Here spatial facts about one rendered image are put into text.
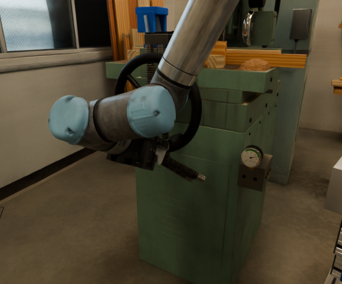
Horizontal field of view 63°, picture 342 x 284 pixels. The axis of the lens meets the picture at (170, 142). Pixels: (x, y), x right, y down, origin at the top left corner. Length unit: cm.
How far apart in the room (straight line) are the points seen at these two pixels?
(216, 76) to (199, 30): 42
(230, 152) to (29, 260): 109
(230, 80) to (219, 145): 21
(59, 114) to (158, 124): 16
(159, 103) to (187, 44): 14
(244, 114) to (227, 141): 11
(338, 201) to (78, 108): 49
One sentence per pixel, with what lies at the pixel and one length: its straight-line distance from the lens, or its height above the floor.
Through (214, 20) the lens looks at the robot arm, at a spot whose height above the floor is 102.
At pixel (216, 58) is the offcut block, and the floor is 93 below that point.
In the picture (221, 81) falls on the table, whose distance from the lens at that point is 90.
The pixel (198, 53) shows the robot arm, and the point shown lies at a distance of 50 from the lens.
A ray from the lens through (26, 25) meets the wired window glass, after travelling 218.
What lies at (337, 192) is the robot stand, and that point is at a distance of 61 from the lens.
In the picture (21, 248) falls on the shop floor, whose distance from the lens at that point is 168.
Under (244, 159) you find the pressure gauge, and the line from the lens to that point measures 87.
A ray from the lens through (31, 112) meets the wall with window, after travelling 210.
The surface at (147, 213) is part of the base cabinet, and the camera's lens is 125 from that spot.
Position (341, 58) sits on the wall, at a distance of 339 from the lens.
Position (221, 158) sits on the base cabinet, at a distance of 96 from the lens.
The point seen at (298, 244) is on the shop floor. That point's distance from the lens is 166.
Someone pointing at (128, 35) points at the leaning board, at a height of 99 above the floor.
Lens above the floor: 100
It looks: 21 degrees down
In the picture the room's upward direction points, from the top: straight up
